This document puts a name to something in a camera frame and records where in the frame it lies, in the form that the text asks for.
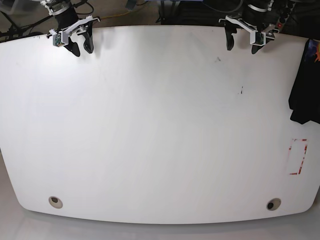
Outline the yellow cable on floor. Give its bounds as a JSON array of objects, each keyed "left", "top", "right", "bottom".
[{"left": 99, "top": 9, "right": 131, "bottom": 21}]

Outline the table cable grommet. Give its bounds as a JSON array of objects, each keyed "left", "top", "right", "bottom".
[
  {"left": 48, "top": 196, "right": 63, "bottom": 209},
  {"left": 266, "top": 198, "right": 282, "bottom": 211}
]

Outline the power strip with red light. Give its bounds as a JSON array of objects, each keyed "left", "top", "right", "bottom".
[{"left": 274, "top": 0, "right": 297, "bottom": 33}]

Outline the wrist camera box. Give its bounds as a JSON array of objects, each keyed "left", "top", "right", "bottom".
[
  {"left": 52, "top": 33, "right": 65, "bottom": 47},
  {"left": 254, "top": 31, "right": 266, "bottom": 47}
]

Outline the black printed T-shirt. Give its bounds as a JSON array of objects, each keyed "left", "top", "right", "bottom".
[{"left": 288, "top": 39, "right": 320, "bottom": 125}]

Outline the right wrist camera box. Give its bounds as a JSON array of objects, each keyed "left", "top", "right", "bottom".
[{"left": 52, "top": 33, "right": 65, "bottom": 47}]

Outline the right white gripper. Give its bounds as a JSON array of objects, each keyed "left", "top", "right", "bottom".
[{"left": 47, "top": 15, "right": 100, "bottom": 57}]

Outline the black tripod stand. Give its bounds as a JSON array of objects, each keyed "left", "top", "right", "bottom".
[{"left": 0, "top": 7, "right": 58, "bottom": 42}]

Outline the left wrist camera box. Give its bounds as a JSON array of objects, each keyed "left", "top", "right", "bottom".
[{"left": 254, "top": 31, "right": 266, "bottom": 47}]

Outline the right table cable grommet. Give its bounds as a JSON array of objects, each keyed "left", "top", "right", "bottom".
[{"left": 266, "top": 198, "right": 282, "bottom": 211}]

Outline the left table cable grommet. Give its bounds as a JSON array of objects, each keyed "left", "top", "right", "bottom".
[{"left": 48, "top": 196, "right": 63, "bottom": 209}]

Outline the red tape rectangle marking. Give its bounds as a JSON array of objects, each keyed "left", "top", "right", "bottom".
[{"left": 286, "top": 138, "right": 308, "bottom": 175}]

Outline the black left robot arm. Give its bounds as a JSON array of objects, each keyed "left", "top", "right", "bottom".
[{"left": 219, "top": 0, "right": 278, "bottom": 55}]

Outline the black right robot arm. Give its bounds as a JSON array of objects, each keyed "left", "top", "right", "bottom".
[{"left": 40, "top": 0, "right": 101, "bottom": 57}]

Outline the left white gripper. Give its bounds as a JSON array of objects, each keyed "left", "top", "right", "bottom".
[{"left": 218, "top": 15, "right": 276, "bottom": 54}]

